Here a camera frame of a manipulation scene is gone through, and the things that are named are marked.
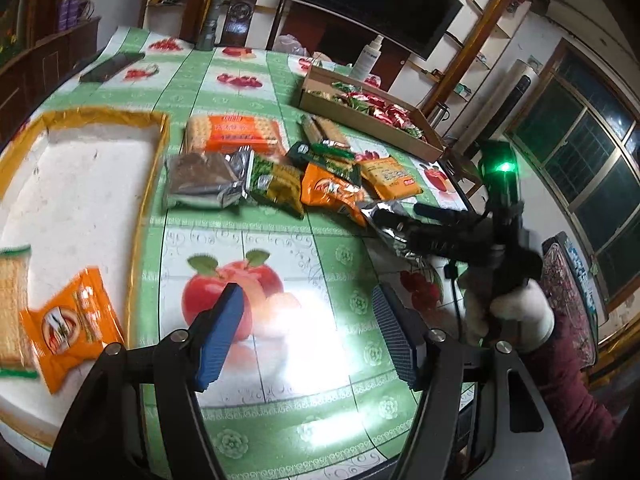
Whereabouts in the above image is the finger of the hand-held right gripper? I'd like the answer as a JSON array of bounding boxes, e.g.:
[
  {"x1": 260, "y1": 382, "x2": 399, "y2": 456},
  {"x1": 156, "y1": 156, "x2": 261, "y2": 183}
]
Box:
[
  {"x1": 414, "y1": 203, "x2": 482, "y2": 226},
  {"x1": 372, "y1": 208, "x2": 463, "y2": 263}
]

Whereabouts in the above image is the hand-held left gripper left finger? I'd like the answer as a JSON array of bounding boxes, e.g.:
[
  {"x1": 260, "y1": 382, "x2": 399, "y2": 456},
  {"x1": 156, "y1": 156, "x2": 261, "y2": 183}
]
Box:
[{"x1": 47, "y1": 282, "x2": 246, "y2": 480}]

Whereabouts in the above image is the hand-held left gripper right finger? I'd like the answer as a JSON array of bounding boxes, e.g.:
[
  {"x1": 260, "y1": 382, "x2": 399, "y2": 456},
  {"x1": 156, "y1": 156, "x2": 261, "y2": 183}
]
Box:
[{"x1": 372, "y1": 285, "x2": 571, "y2": 480}]

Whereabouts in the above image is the silver foil packet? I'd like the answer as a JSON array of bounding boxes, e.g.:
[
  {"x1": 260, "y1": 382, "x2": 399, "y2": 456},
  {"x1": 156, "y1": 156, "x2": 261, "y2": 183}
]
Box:
[{"x1": 360, "y1": 200, "x2": 426, "y2": 241}]

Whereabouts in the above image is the orange biscuit packet red label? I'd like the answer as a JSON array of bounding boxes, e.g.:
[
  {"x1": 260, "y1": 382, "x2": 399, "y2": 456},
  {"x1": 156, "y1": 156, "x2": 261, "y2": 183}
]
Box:
[{"x1": 357, "y1": 156, "x2": 423, "y2": 200}]

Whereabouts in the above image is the brown silver snack packet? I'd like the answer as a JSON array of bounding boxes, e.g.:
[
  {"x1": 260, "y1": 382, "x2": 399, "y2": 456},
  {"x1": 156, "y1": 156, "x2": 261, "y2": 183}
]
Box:
[{"x1": 162, "y1": 147, "x2": 256, "y2": 211}]

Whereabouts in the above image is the yellow rimmed white tray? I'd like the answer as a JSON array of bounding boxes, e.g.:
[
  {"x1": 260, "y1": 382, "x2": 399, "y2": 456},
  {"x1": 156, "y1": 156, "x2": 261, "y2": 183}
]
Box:
[{"x1": 0, "y1": 110, "x2": 171, "y2": 461}]

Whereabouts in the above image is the person's right forearm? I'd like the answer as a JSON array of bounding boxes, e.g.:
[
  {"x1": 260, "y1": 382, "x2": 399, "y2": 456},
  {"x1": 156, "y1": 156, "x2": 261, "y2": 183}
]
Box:
[{"x1": 517, "y1": 312, "x2": 618, "y2": 466}]

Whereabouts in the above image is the person's right hand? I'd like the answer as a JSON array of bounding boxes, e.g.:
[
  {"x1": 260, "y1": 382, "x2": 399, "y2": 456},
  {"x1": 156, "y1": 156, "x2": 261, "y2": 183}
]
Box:
[{"x1": 460, "y1": 260, "x2": 556, "y2": 356}]

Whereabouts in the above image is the orange snack packet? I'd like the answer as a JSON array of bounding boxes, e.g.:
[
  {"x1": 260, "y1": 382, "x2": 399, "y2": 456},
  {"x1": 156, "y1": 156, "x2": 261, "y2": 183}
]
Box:
[
  {"x1": 20, "y1": 267, "x2": 126, "y2": 395},
  {"x1": 300, "y1": 162, "x2": 370, "y2": 227}
]

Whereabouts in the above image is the green checkered fruit tablecloth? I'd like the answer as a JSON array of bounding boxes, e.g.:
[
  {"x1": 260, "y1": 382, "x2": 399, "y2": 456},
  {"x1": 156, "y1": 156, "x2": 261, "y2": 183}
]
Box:
[{"x1": 0, "y1": 25, "x2": 481, "y2": 480}]

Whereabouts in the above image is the white standing air conditioner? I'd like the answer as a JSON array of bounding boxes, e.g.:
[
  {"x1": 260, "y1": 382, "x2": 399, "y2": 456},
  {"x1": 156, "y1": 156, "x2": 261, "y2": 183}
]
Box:
[{"x1": 505, "y1": 58, "x2": 543, "y2": 131}]

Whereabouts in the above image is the floral cushioned seat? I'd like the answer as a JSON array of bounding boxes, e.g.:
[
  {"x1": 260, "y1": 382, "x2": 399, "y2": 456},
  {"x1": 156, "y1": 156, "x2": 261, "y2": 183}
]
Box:
[{"x1": 540, "y1": 232, "x2": 608, "y2": 376}]

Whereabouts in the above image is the pile of red green candies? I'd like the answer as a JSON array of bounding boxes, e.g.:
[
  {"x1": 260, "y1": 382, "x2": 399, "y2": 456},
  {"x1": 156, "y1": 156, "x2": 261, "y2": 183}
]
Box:
[{"x1": 307, "y1": 80, "x2": 426, "y2": 141}]

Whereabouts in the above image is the dark green snack packet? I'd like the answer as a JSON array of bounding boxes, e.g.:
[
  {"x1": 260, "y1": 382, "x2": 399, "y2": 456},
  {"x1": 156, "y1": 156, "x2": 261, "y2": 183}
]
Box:
[{"x1": 287, "y1": 141, "x2": 357, "y2": 171}]

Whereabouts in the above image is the flat cardboard box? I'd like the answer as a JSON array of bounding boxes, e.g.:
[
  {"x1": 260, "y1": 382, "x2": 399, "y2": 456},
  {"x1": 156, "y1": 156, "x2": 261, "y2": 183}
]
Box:
[{"x1": 299, "y1": 65, "x2": 446, "y2": 162}]

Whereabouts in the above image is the clear sandwich cracker pack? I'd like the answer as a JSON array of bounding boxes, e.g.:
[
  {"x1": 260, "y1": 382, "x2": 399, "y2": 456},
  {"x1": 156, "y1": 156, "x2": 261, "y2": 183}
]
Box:
[{"x1": 300, "y1": 114, "x2": 351, "y2": 148}]

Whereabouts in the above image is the green yellow snack packet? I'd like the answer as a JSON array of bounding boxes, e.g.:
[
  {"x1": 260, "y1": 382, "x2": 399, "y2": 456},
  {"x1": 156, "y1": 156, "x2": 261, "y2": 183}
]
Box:
[{"x1": 245, "y1": 152, "x2": 307, "y2": 220}]

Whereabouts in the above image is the white spray bottle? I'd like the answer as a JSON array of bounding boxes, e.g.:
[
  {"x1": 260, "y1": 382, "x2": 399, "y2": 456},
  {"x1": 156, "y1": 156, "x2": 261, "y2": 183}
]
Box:
[{"x1": 352, "y1": 35, "x2": 386, "y2": 81}]

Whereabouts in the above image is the large orange cracker packet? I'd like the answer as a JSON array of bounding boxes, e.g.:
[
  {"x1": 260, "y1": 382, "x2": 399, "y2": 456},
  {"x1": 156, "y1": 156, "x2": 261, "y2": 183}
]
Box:
[{"x1": 182, "y1": 115, "x2": 288, "y2": 157}]

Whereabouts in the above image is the clear pale cracker packet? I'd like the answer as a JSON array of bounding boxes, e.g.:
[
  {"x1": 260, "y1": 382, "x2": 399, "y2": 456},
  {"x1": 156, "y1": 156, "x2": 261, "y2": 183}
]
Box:
[{"x1": 0, "y1": 245, "x2": 38, "y2": 378}]

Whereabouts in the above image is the black flat television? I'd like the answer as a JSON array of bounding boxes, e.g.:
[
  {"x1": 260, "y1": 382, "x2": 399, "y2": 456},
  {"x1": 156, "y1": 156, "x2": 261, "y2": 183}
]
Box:
[{"x1": 302, "y1": 0, "x2": 463, "y2": 61}]

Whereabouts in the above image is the white plastic bag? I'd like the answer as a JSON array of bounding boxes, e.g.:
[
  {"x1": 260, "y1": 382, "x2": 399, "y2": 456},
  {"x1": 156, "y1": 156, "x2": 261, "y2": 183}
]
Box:
[{"x1": 274, "y1": 34, "x2": 311, "y2": 57}]

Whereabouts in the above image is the dark wooden chair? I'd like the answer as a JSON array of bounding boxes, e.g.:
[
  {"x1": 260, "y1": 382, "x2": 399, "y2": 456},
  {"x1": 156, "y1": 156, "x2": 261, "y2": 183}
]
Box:
[{"x1": 200, "y1": 0, "x2": 301, "y2": 51}]

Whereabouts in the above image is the black smartphone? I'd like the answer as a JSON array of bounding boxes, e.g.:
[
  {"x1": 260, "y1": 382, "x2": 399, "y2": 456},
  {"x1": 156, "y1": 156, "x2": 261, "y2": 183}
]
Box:
[{"x1": 79, "y1": 51, "x2": 146, "y2": 84}]

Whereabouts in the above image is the dark wooden cabinet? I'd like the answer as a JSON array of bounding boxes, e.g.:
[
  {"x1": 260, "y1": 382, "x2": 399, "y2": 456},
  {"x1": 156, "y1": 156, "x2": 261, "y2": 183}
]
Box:
[{"x1": 0, "y1": 15, "x2": 103, "y2": 136}]

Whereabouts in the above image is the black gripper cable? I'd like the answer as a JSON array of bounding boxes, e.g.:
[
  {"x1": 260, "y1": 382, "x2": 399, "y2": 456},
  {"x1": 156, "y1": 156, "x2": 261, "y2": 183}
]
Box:
[{"x1": 442, "y1": 265, "x2": 466, "y2": 331}]

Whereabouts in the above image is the window with metal frame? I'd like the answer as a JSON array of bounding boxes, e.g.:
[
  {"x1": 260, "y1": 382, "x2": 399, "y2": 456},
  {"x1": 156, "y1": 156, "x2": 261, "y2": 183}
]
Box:
[{"x1": 505, "y1": 40, "x2": 640, "y2": 311}]

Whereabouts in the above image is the wooden wall shelf unit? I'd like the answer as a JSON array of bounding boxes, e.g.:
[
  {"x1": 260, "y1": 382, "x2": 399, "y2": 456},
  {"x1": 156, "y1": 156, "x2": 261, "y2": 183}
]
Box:
[{"x1": 410, "y1": 0, "x2": 531, "y2": 111}]

